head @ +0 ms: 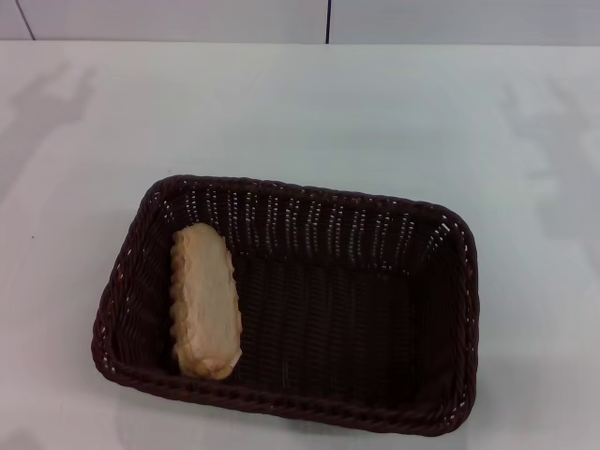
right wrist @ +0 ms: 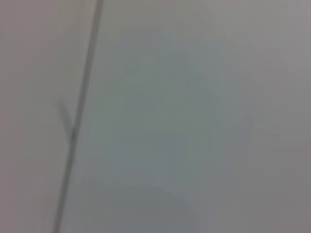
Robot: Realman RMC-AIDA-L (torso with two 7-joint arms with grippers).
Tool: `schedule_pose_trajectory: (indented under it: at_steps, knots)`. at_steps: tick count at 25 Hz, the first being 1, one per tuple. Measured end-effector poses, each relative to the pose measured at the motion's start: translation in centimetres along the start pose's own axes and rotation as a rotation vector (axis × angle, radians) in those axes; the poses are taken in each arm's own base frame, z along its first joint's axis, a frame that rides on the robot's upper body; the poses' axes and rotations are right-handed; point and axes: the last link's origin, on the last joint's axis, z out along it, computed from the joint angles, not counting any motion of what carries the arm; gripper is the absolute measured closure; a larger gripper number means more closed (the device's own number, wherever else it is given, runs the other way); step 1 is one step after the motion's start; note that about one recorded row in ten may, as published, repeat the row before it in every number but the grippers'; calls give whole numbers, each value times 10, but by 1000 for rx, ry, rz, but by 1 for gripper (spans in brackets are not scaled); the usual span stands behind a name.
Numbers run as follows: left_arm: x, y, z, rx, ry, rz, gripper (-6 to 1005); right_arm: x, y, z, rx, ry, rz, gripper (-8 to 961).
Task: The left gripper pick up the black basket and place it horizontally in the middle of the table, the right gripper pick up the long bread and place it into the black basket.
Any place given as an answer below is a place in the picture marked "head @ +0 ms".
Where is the dark brown woven basket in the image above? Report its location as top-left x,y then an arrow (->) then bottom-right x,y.
92,174 -> 484,437

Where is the orange striped bread loaf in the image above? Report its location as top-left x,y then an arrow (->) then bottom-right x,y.
169,222 -> 244,381

